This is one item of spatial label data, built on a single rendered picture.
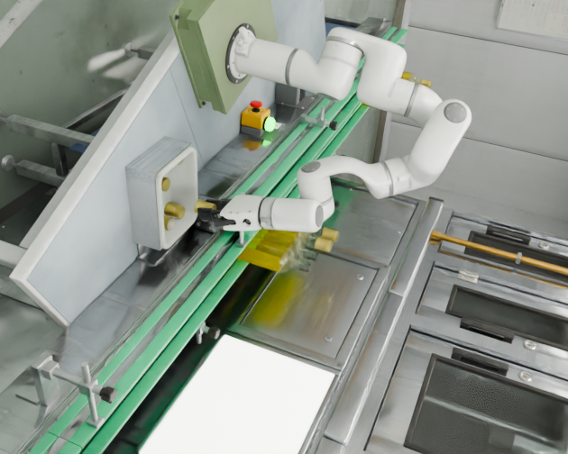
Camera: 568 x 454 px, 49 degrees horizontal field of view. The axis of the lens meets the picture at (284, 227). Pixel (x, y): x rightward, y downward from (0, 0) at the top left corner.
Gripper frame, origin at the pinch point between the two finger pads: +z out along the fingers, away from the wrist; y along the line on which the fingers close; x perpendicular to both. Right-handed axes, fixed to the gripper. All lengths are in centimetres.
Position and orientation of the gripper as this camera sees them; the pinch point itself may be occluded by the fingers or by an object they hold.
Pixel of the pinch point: (209, 209)
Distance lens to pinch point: 152.9
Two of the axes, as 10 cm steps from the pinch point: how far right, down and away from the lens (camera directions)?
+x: -1.6, -8.6, -4.9
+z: -9.1, -0.7, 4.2
